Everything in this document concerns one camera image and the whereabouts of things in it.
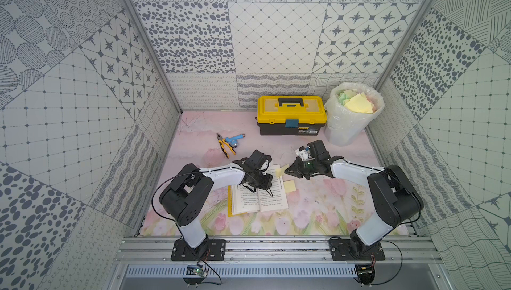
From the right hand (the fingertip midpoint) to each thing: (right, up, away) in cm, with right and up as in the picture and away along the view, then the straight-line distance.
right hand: (286, 172), depth 88 cm
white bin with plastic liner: (+27, +20, +1) cm, 34 cm away
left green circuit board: (-35, -33, -18) cm, 51 cm away
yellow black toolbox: (+4, +27, +10) cm, 29 cm away
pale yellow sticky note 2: (+1, -6, 0) cm, 6 cm away
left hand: (-6, -4, +1) cm, 8 cm away
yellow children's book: (-19, -10, -9) cm, 23 cm away
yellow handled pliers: (-32, +13, +16) cm, 38 cm away
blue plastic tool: (-27, +14, +18) cm, 35 cm away
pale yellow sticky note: (-2, 0, +4) cm, 5 cm away
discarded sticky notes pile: (+31, +31, -3) cm, 44 cm away
